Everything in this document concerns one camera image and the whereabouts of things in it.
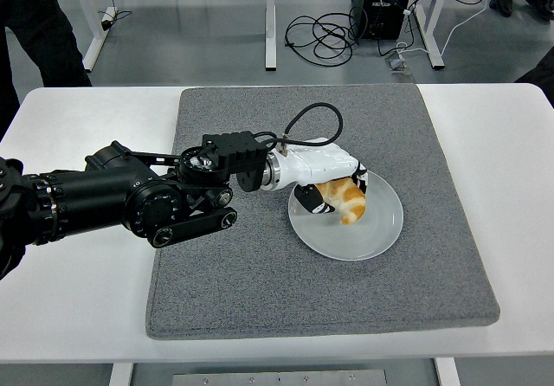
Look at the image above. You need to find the golden croissant bread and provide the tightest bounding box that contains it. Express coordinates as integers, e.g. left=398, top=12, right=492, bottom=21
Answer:
left=315, top=177, right=367, bottom=226

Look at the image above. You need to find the grey felt mat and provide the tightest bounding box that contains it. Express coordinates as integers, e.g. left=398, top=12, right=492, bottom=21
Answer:
left=145, top=83, right=501, bottom=343

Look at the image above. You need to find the standing person in dark clothes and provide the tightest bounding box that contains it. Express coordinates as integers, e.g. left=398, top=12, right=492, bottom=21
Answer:
left=0, top=0, right=93, bottom=125

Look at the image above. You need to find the white desk leg with foot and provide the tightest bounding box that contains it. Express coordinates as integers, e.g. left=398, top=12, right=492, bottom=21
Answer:
left=68, top=0, right=119, bottom=72
left=263, top=0, right=278, bottom=72
left=413, top=0, right=447, bottom=70

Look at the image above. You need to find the grey metal plate with screws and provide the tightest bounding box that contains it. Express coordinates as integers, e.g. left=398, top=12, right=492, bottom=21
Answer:
left=171, top=369, right=389, bottom=386

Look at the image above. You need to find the black computer tower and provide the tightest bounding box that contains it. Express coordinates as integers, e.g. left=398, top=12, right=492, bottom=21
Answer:
left=351, top=0, right=417, bottom=41

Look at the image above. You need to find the coiled black cable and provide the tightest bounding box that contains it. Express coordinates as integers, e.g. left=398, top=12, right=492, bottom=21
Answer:
left=284, top=5, right=369, bottom=66

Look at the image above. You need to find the white cable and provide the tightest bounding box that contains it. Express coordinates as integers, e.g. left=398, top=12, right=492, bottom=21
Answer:
left=396, top=0, right=499, bottom=58

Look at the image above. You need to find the black fabric object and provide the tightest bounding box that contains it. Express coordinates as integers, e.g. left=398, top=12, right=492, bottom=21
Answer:
left=514, top=55, right=554, bottom=85

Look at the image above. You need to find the pale blue round plate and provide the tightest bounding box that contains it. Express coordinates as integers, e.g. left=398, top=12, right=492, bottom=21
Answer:
left=287, top=164, right=404, bottom=262

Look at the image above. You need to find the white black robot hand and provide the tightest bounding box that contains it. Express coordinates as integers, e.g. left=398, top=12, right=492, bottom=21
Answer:
left=274, top=137, right=371, bottom=216

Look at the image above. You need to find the grey floor socket box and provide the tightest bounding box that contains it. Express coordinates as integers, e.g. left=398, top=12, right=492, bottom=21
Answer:
left=384, top=55, right=410, bottom=74

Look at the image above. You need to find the white table leg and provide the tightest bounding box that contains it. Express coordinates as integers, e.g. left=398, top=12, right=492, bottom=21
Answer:
left=107, top=363, right=135, bottom=386
left=435, top=357, right=462, bottom=386

